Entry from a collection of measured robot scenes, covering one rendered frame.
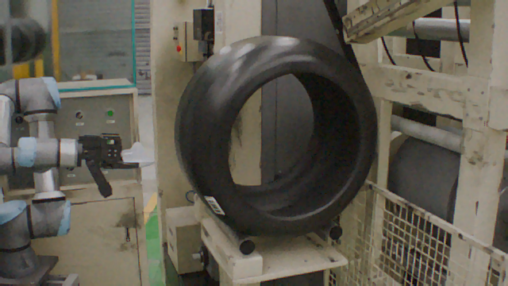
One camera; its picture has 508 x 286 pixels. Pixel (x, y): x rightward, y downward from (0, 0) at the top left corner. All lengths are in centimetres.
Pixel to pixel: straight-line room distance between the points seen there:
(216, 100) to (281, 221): 38
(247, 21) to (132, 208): 87
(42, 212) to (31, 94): 39
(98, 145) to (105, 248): 82
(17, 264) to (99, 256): 46
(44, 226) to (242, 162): 70
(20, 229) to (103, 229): 45
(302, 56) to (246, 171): 57
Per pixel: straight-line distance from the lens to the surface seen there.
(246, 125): 173
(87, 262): 214
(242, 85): 129
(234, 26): 168
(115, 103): 200
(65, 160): 135
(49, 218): 173
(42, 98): 176
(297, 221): 145
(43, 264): 186
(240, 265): 146
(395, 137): 227
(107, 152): 135
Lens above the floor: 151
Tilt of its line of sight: 14 degrees down
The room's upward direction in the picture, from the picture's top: straight up
